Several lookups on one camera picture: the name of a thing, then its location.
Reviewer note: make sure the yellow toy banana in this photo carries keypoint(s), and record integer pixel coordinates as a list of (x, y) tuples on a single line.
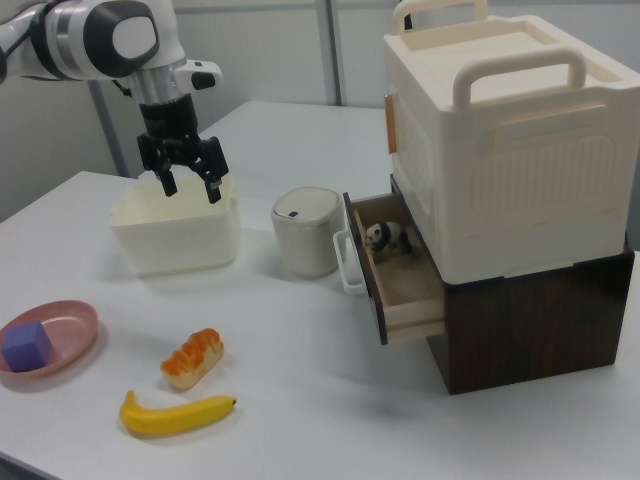
[(170, 415)]

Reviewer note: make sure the purple cube block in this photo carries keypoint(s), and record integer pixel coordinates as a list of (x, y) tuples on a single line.
[(27, 345)]

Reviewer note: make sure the small cream lidded trash can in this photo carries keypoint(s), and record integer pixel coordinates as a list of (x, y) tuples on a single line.
[(305, 235)]

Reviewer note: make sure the pink plastic plate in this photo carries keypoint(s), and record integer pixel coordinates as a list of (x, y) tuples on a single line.
[(75, 325)]

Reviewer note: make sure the cream plastic storage box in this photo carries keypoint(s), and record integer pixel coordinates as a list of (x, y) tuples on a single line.
[(525, 165)]

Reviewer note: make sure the toy panda figure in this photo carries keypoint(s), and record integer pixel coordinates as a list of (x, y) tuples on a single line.
[(387, 236)]

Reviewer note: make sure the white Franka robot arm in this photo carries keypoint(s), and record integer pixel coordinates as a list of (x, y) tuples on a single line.
[(90, 40)]

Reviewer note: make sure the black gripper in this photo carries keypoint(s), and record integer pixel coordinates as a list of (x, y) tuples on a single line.
[(167, 122)]

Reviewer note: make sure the dark wood drawer cabinet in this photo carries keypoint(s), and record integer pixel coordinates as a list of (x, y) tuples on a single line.
[(525, 340)]

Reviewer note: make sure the toy bread loaf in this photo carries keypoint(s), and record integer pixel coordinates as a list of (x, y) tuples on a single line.
[(192, 357)]

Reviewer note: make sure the white open plastic bin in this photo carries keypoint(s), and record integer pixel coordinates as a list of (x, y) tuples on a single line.
[(175, 242)]

